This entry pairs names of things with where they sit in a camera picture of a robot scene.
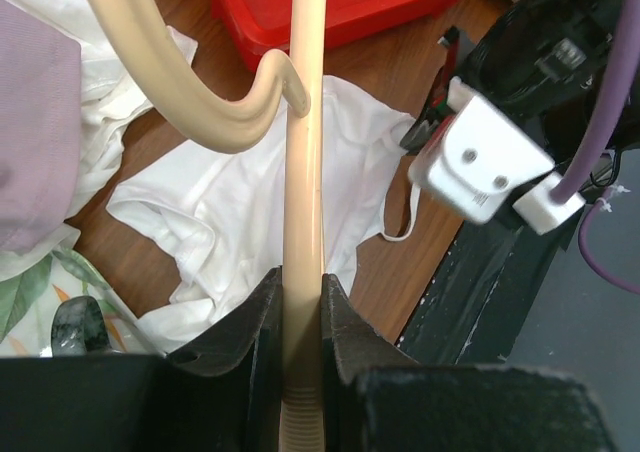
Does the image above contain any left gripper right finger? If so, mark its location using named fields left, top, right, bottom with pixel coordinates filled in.
left=321, top=274, right=615, bottom=451

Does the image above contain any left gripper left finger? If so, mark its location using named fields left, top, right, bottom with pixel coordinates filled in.
left=1, top=268, right=283, bottom=451

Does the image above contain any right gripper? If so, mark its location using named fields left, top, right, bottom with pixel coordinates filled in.
left=399, top=0, right=640, bottom=153

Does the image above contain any wooden hanger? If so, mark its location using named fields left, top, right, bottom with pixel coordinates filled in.
left=88, top=0, right=326, bottom=451

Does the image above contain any mauve tank top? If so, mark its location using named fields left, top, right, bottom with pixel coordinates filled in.
left=1, top=2, right=81, bottom=253

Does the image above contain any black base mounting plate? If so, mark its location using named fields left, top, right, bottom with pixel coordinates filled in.
left=396, top=212, right=579, bottom=365

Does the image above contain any floral serving tray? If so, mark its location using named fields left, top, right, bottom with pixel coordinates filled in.
left=1, top=247, right=155, bottom=358

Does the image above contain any red plastic bin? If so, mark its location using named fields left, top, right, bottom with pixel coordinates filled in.
left=211, top=0, right=459, bottom=71

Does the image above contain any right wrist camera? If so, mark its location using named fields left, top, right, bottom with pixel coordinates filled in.
left=408, top=77, right=585, bottom=235

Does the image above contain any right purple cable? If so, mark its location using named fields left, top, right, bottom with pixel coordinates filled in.
left=552, top=0, right=640, bottom=296

